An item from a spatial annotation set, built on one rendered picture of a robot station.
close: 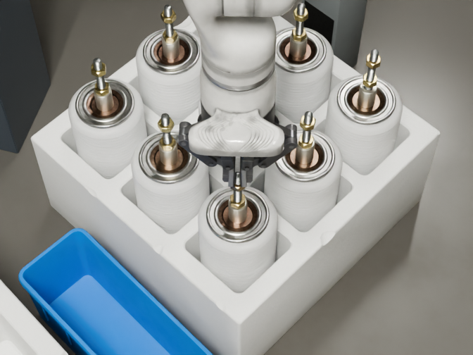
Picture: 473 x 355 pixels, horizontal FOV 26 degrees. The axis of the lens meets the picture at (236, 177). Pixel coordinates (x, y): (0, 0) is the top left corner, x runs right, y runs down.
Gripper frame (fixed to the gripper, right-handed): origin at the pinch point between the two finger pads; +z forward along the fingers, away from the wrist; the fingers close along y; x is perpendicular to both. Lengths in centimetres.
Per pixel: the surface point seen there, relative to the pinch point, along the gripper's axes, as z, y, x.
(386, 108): 9.7, -18.5, -16.1
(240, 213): 7.6, -0.4, 1.0
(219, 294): 17.0, 1.9, 7.0
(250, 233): 9.7, -1.7, 2.5
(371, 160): 17.0, -17.3, -12.9
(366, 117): 9.6, -15.9, -14.6
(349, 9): 18.2, -15.3, -40.1
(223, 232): 9.7, 1.6, 2.4
